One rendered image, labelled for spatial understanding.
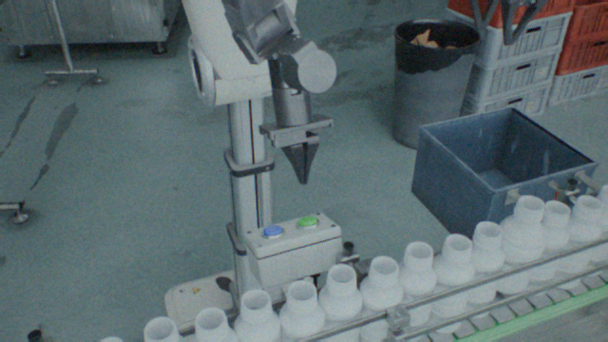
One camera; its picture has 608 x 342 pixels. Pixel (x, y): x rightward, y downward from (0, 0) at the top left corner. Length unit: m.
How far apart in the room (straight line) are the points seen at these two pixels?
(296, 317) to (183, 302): 1.24
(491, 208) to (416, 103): 1.73
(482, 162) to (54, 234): 1.94
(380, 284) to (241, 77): 0.58
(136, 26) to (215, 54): 3.25
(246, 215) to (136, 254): 1.20
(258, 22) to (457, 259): 0.43
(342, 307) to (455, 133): 0.92
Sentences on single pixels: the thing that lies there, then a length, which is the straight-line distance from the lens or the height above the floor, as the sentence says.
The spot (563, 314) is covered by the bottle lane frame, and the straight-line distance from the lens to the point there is 1.02.
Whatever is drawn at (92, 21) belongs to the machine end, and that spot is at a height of 0.29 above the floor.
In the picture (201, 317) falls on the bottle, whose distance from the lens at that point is 0.69.
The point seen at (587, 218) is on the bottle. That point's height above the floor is 1.15.
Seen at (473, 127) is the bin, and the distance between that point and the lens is 1.60.
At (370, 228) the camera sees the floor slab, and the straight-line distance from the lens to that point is 2.57.
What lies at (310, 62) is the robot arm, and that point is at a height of 1.39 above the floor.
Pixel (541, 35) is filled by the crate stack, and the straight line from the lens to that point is 3.41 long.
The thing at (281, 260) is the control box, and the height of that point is 1.10.
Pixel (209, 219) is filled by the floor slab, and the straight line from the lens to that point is 2.63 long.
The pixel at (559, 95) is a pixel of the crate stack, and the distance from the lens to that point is 3.90.
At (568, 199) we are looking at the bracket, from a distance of 1.09.
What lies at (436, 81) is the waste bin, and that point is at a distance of 2.91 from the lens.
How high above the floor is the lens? 1.68
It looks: 35 degrees down
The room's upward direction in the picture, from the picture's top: straight up
